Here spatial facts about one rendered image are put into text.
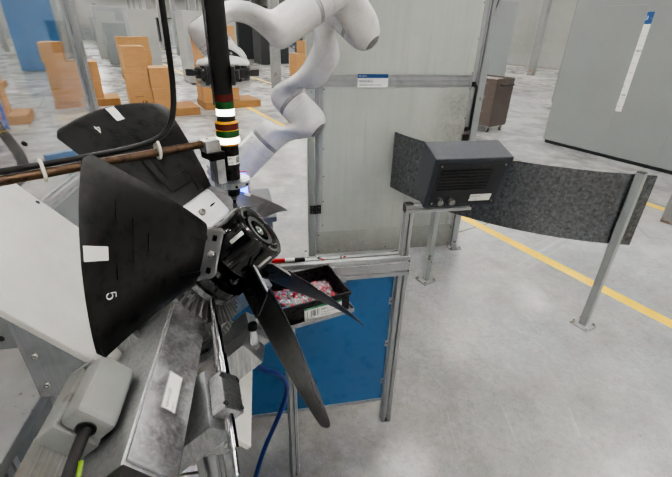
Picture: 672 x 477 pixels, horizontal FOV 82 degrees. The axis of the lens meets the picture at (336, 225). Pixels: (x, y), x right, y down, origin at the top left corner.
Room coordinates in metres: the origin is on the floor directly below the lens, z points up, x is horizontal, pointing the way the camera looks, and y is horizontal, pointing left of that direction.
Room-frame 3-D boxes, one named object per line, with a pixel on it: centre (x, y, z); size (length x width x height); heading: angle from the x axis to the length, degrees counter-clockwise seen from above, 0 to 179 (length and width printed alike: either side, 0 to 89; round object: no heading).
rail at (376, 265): (1.12, 0.18, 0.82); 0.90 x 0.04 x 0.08; 101
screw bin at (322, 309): (0.97, 0.08, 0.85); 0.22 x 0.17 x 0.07; 115
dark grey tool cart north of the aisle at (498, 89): (7.21, -2.65, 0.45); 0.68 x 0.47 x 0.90; 34
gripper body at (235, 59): (0.85, 0.23, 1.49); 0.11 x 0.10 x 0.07; 11
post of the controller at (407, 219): (1.20, -0.24, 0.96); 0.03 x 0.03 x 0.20; 11
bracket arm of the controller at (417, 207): (1.21, -0.34, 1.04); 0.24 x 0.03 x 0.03; 101
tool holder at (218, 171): (0.74, 0.22, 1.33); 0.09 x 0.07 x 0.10; 136
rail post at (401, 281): (1.20, -0.24, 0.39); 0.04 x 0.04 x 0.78; 11
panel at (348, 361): (1.12, 0.18, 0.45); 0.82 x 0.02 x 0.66; 101
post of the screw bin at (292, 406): (0.94, 0.14, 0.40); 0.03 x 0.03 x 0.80; 26
